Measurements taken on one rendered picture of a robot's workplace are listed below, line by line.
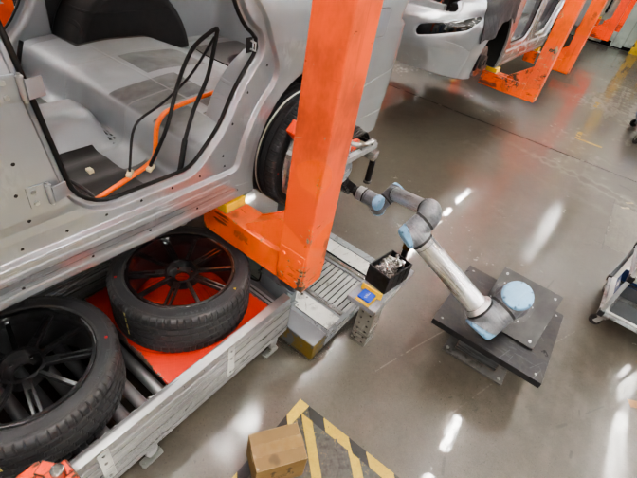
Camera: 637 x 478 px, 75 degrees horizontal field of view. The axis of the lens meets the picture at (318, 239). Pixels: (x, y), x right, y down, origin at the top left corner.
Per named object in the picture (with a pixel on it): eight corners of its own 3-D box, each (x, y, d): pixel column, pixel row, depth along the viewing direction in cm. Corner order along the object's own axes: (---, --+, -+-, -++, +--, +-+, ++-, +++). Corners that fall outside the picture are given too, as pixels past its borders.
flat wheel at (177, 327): (168, 242, 246) (165, 210, 231) (269, 282, 234) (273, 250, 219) (81, 321, 196) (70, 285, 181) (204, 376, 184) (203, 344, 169)
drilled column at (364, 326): (358, 327, 254) (375, 279, 227) (372, 337, 250) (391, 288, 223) (349, 337, 247) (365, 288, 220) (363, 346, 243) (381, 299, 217)
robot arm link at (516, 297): (536, 301, 217) (543, 296, 201) (511, 321, 218) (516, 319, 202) (513, 279, 223) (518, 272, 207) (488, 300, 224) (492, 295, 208)
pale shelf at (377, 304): (387, 259, 242) (389, 255, 240) (412, 274, 235) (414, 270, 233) (346, 298, 213) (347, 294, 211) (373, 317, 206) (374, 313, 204)
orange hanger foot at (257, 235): (226, 213, 234) (227, 159, 212) (297, 261, 214) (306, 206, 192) (203, 226, 223) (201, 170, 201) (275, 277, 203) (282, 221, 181)
